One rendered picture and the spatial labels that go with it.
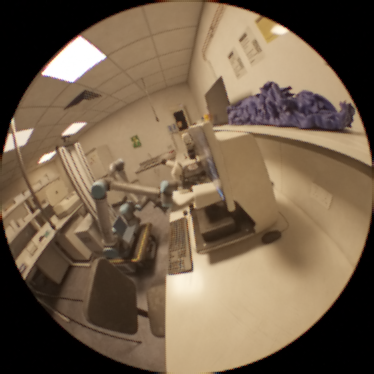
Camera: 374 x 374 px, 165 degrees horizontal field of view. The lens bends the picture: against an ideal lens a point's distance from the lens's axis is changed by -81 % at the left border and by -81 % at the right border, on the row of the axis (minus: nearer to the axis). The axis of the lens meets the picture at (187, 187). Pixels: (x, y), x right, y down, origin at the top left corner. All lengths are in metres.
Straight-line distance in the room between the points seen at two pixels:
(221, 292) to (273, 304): 0.23
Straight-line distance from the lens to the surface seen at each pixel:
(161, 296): 1.02
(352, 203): 0.68
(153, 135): 3.92
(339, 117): 0.50
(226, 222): 0.61
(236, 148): 0.46
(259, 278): 0.63
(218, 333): 0.60
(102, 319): 0.71
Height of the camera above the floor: 1.34
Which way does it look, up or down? 25 degrees down
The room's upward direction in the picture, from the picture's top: 21 degrees counter-clockwise
